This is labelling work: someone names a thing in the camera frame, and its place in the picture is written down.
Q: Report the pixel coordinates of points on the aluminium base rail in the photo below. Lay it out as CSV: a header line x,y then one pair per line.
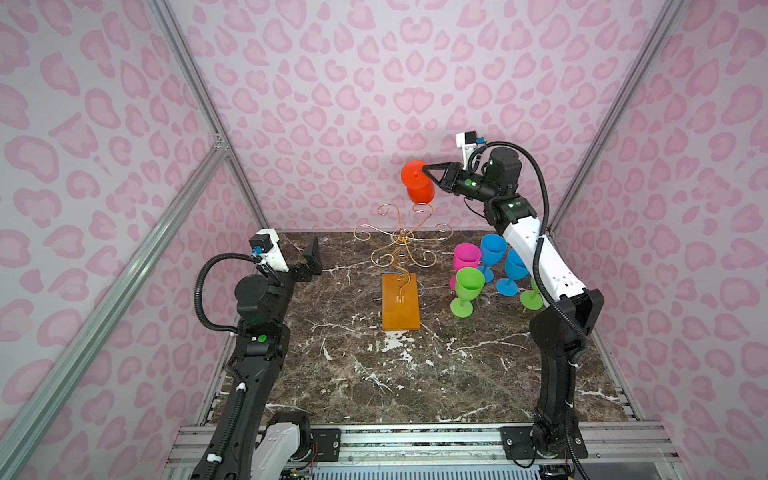
x,y
607,450

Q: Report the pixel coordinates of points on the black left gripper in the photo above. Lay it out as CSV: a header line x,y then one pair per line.
x,y
313,267

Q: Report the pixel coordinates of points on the blue front wine glass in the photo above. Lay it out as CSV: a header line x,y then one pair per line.
x,y
515,270

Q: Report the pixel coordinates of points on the aluminium frame post right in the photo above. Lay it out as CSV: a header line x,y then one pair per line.
x,y
671,13

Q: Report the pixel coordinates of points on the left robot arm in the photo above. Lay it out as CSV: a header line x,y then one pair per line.
x,y
241,446

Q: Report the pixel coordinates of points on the magenta wine glass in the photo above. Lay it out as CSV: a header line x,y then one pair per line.
x,y
466,255

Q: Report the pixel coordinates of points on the aluminium frame post left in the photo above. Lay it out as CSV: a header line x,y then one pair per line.
x,y
181,52

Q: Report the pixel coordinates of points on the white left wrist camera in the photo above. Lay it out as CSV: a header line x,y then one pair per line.
x,y
265,249

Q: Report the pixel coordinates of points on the aluminium frame post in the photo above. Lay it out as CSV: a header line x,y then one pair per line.
x,y
671,13
181,52

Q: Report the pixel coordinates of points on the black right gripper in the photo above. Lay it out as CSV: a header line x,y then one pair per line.
x,y
453,180

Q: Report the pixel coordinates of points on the orange wooden rack base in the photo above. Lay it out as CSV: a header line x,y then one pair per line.
x,y
401,303

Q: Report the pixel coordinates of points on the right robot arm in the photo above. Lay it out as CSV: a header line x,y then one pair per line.
x,y
510,183

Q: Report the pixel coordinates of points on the aluminium diagonal frame bar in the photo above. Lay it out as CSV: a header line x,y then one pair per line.
x,y
34,420

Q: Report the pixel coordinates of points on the red wine glass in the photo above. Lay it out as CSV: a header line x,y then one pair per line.
x,y
419,187

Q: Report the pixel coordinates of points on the blue wine glass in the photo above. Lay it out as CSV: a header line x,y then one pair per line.
x,y
515,270
493,248

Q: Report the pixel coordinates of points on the green wine glass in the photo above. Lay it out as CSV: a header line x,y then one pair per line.
x,y
468,286
532,299

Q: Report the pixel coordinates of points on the gold wire glass rack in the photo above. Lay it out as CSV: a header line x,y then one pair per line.
x,y
406,245

